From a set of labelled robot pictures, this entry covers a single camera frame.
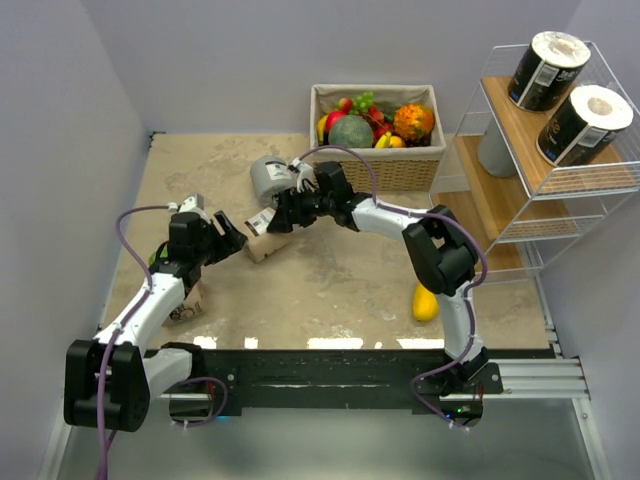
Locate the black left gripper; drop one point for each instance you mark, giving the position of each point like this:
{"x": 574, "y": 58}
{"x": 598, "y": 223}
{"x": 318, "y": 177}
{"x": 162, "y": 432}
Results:
{"x": 235, "y": 238}

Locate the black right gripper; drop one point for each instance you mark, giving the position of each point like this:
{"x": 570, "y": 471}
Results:
{"x": 290, "y": 211}

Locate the brown paper towel roll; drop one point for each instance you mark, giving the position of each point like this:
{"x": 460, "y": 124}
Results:
{"x": 260, "y": 243}

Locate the grey paper towel roll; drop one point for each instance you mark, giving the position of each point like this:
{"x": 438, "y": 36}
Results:
{"x": 493, "y": 154}
{"x": 269, "y": 176}

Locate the black paper towel roll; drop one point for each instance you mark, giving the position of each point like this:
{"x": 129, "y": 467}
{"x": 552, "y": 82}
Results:
{"x": 586, "y": 122}
{"x": 547, "y": 69}

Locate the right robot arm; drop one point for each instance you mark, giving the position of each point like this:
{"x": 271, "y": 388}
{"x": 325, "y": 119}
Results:
{"x": 442, "y": 253}

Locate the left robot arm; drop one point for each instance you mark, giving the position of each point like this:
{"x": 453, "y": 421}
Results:
{"x": 109, "y": 381}

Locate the green guava fruit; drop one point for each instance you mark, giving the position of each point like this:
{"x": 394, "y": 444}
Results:
{"x": 154, "y": 256}

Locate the brown paper towel roll cartoon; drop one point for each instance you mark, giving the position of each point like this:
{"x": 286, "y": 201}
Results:
{"x": 193, "y": 306}

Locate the green melon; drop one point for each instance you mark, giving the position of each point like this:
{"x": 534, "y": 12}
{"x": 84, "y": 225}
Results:
{"x": 351, "y": 131}

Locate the red apple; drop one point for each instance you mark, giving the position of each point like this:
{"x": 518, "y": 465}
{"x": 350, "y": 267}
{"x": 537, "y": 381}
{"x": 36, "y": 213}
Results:
{"x": 332, "y": 119}

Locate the yellow banana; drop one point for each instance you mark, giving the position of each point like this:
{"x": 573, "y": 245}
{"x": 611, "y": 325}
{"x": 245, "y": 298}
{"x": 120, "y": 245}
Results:
{"x": 390, "y": 141}

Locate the woven wicker fruit basket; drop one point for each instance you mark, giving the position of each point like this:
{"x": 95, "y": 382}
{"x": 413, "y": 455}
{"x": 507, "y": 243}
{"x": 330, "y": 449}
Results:
{"x": 412, "y": 168}

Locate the green grapes bunch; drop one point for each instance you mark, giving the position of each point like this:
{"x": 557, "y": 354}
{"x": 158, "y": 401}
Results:
{"x": 362, "y": 103}

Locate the orange pumpkin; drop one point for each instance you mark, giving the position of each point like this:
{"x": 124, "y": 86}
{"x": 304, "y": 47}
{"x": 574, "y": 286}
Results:
{"x": 413, "y": 122}

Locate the yellow mango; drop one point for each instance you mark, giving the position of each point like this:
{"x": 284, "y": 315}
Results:
{"x": 425, "y": 307}

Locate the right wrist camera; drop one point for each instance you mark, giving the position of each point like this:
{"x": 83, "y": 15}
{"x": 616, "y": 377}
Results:
{"x": 303, "y": 175}

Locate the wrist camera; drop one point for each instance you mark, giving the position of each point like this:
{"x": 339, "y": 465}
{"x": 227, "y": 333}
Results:
{"x": 192, "y": 204}
{"x": 303, "y": 175}

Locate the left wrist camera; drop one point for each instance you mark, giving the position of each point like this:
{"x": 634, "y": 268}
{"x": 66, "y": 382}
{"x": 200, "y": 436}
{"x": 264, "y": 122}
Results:
{"x": 192, "y": 204}

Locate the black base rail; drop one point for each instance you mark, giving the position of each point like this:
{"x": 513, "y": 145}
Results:
{"x": 400, "y": 379}

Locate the white wire wooden shelf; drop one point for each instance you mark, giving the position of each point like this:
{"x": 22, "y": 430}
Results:
{"x": 526, "y": 221}

